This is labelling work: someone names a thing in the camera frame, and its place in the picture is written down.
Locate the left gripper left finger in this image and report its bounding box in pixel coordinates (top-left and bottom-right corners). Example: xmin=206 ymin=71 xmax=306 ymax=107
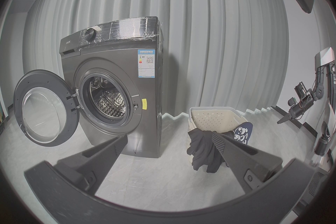
xmin=56 ymin=136 xmax=128 ymax=193

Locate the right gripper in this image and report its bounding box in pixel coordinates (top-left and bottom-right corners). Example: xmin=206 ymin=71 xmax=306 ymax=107
xmin=289 ymin=94 xmax=316 ymax=119

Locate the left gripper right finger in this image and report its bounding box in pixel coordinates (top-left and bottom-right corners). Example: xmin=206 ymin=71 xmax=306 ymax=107
xmin=212 ymin=131 xmax=283 ymax=196

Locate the cream laundry basket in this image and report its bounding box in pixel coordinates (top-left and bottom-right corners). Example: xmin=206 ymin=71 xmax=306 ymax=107
xmin=186 ymin=107 xmax=250 ymax=163

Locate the grey washing machine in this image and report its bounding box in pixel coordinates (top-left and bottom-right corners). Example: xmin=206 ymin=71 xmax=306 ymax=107
xmin=59 ymin=16 xmax=165 ymax=158

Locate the washing machine door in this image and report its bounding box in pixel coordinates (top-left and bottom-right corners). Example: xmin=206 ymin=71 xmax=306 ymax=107
xmin=13 ymin=69 xmax=81 ymax=147

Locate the dark blue printed garment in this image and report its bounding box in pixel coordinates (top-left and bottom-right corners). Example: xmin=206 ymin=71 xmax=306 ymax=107
xmin=232 ymin=122 xmax=254 ymax=146

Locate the black garment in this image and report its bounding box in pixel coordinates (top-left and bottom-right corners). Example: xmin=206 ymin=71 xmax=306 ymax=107
xmin=187 ymin=130 xmax=229 ymax=174

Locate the white curtain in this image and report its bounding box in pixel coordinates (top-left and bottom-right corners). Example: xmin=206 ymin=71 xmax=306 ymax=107
xmin=22 ymin=0 xmax=290 ymax=119

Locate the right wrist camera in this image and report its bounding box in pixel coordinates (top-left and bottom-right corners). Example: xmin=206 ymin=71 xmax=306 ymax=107
xmin=288 ymin=82 xmax=308 ymax=106

